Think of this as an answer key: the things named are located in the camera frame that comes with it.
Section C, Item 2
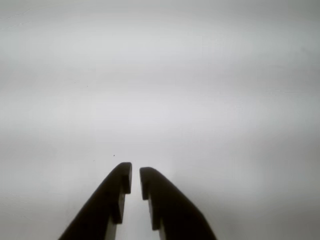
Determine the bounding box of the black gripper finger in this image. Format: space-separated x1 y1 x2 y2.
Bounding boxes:
57 161 133 240
139 166 217 240

